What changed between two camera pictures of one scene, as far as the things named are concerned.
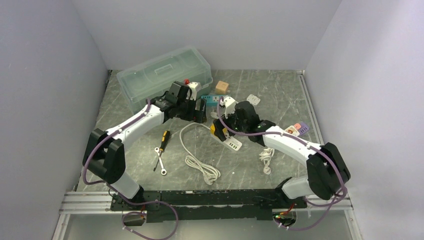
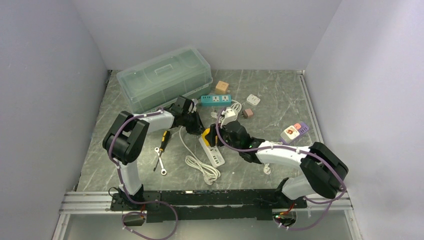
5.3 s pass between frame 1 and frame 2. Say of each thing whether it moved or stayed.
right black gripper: moved
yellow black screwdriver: stayed
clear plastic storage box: stayed
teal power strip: stayed
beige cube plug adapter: stayed
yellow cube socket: moved
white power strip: moved
